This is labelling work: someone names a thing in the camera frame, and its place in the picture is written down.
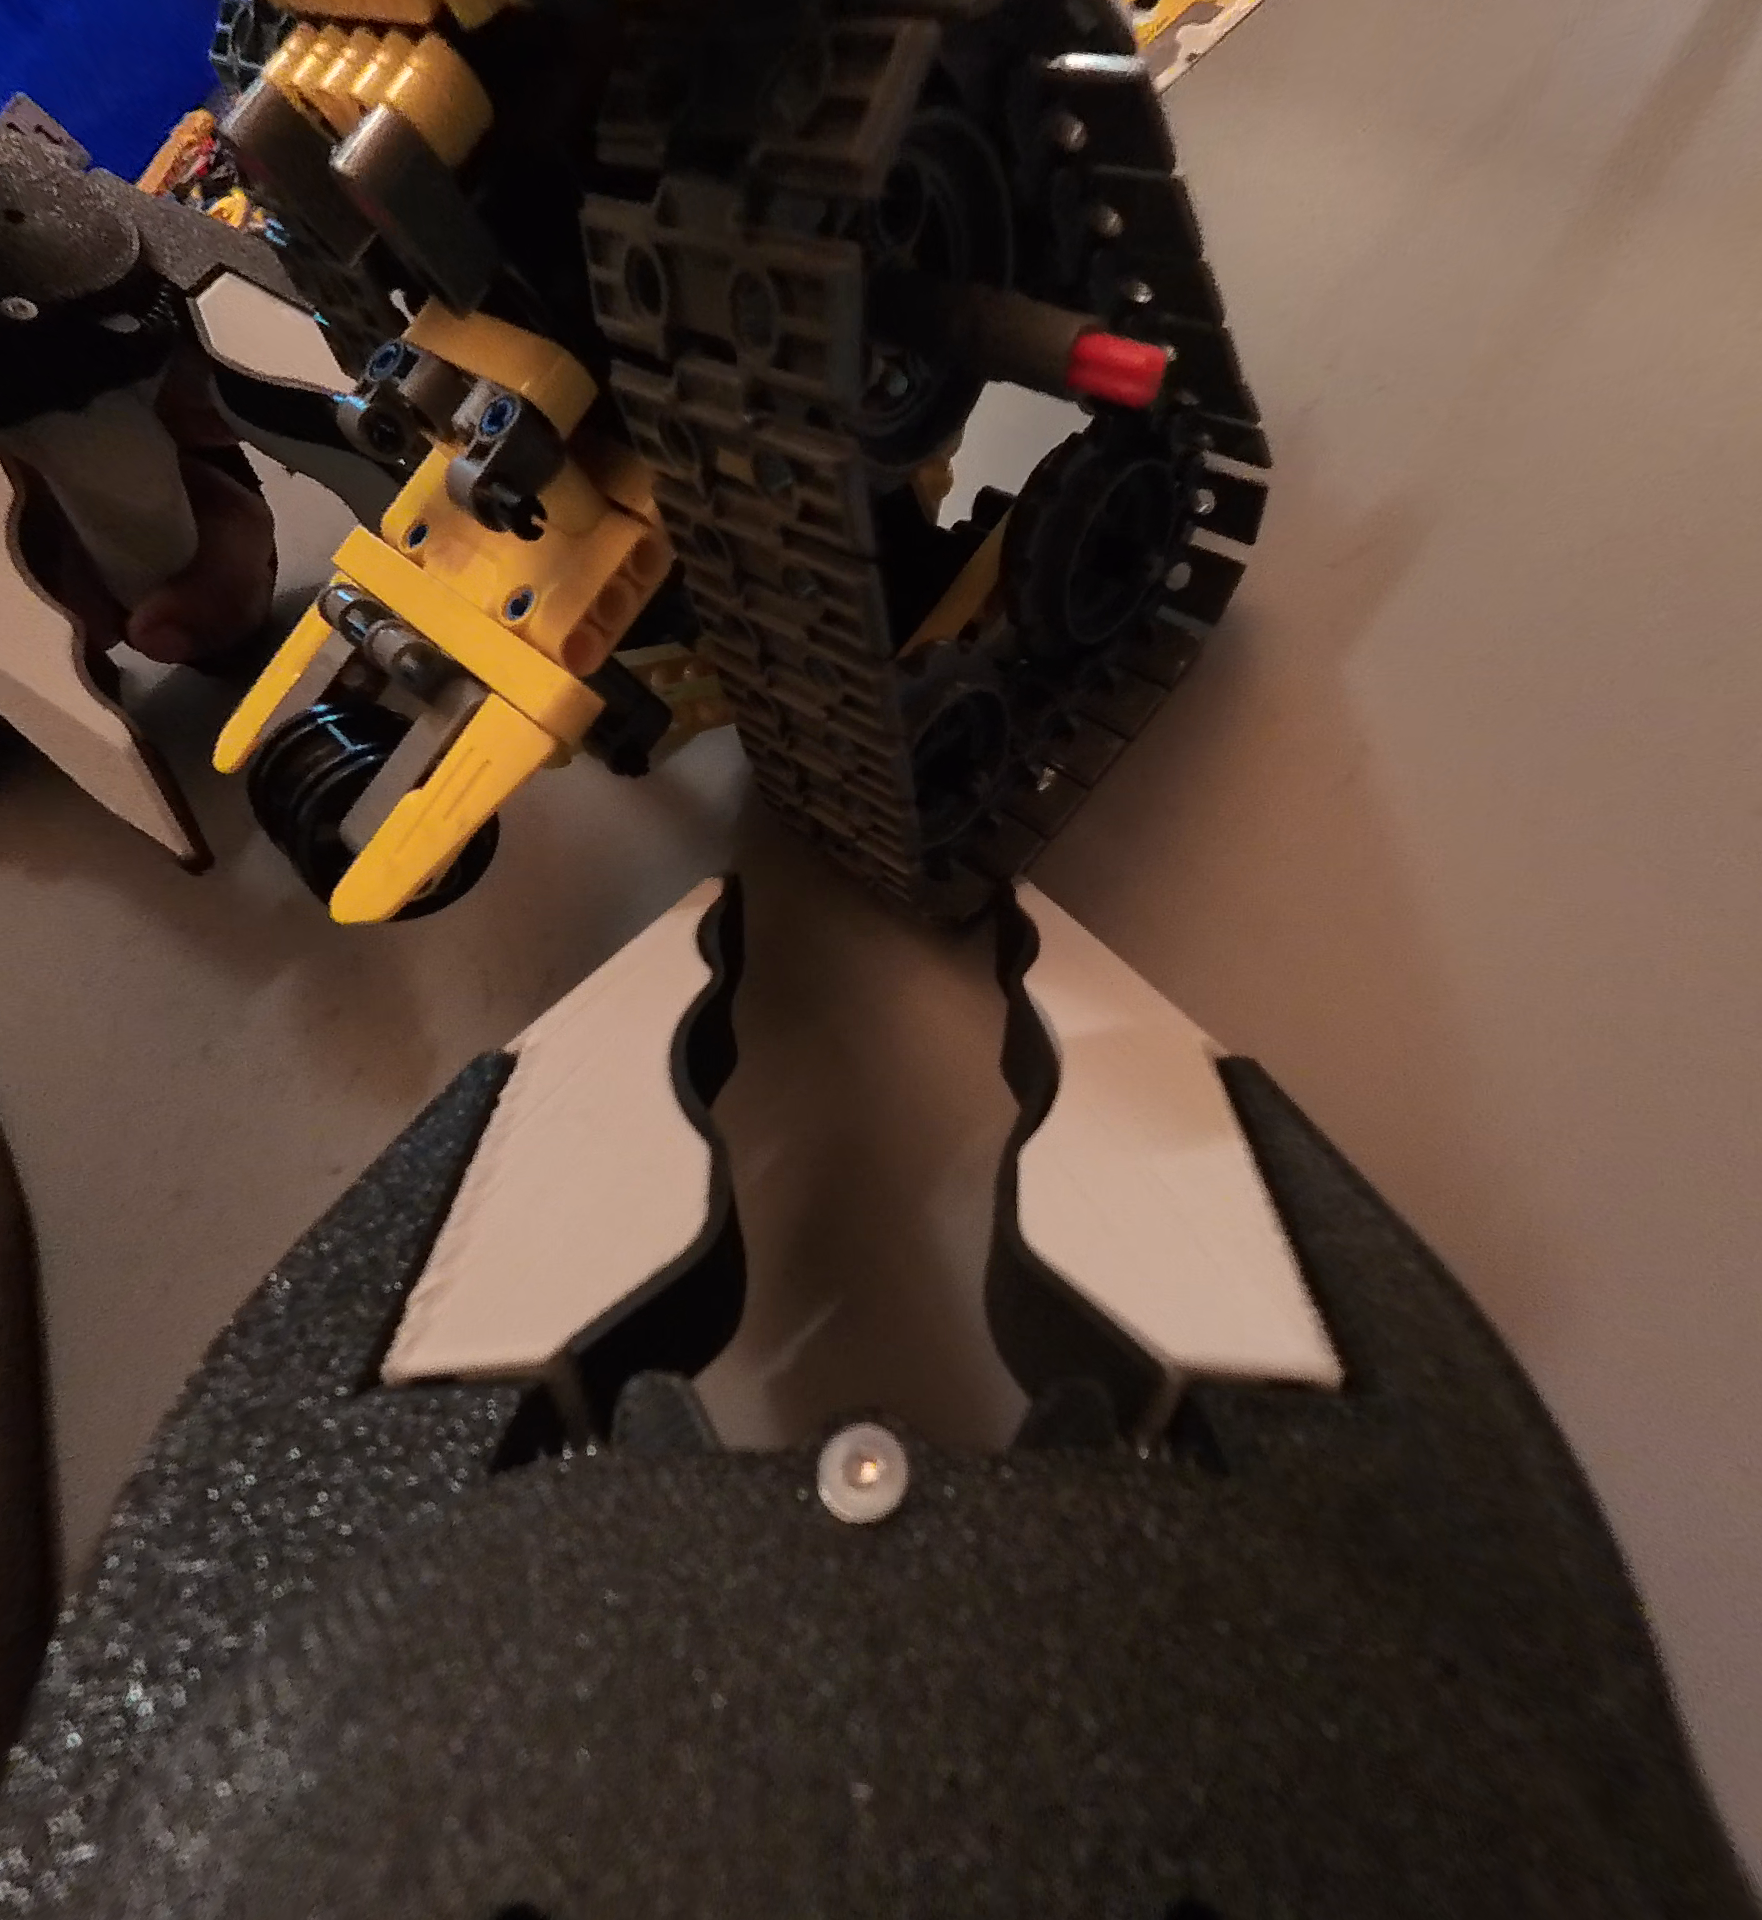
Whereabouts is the pile of loose toy bricks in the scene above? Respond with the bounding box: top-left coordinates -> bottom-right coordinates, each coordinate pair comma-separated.
136,108 -> 298,248

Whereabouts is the person's left hand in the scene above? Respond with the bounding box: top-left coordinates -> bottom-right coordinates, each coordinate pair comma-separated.
120,358 -> 282,672

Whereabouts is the yellow toy brick vehicle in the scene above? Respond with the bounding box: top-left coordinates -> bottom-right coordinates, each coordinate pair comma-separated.
213,0 -> 1277,928

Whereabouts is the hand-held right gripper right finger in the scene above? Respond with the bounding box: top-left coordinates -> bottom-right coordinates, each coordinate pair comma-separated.
989,878 -> 1344,1453

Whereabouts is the yellow grey sticker sheet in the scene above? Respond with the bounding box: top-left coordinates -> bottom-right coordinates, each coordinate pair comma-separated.
1129,0 -> 1268,84

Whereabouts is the blue plastic bin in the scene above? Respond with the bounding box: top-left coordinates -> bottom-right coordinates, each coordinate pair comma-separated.
0,0 -> 230,170

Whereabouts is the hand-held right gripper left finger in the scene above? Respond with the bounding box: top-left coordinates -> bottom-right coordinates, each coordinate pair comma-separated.
377,873 -> 748,1447

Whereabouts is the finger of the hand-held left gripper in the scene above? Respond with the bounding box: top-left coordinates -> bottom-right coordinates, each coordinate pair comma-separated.
185,266 -> 421,522
0,417 -> 216,874

